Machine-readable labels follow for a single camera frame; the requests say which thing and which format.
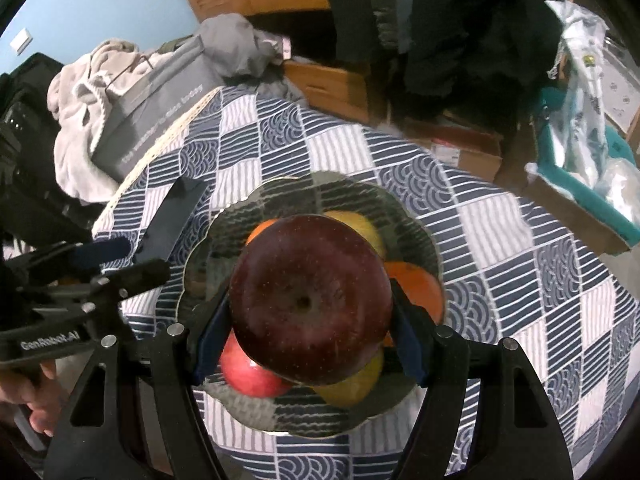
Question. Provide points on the white towel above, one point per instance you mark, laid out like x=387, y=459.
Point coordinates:
x=75, y=160

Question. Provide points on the wooden drawer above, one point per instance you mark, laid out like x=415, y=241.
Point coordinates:
x=330, y=85

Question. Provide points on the plain brown cardboard box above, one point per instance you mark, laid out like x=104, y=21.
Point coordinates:
x=565, y=215

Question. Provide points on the large orange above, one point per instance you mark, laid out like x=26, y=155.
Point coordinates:
x=260, y=234
x=422, y=290

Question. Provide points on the clear plastic bag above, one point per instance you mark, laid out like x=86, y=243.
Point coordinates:
x=622, y=185

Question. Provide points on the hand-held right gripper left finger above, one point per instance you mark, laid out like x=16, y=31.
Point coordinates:
x=212, y=340

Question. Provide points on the blue white patterned tablecloth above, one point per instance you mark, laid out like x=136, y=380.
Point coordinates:
x=500, y=260

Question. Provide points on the black backpack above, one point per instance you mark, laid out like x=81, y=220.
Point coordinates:
x=30, y=160

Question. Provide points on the person's left hand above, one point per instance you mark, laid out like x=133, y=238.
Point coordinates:
x=50, y=410

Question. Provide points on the grey crumpled clothing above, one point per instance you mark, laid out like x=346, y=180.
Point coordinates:
x=235, y=45

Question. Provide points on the grey fabric storage bag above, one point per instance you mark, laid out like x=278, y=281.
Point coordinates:
x=150, y=110

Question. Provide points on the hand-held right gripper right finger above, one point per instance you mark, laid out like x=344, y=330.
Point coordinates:
x=407, y=345

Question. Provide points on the white wall switch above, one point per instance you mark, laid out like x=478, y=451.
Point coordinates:
x=21, y=42

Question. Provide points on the teal box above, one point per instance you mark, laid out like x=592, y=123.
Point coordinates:
x=550, y=150

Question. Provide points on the yellow lemon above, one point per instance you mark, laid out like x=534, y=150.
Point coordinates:
x=367, y=235

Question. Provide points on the white patterned cabinet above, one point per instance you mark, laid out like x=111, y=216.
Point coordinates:
x=622, y=95

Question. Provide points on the white rice bag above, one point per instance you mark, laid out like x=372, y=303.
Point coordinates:
x=585, y=110

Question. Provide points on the red label cardboard box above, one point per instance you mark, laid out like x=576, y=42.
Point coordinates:
x=470, y=160

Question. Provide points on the red apple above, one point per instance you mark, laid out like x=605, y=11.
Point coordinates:
x=250, y=375
x=310, y=300

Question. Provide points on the black hooded coat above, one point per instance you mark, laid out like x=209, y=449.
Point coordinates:
x=450, y=35

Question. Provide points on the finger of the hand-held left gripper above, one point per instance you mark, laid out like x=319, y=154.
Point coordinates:
x=142, y=275
x=102, y=252

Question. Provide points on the scalloped glass plate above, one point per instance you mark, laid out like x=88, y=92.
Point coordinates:
x=300, y=195

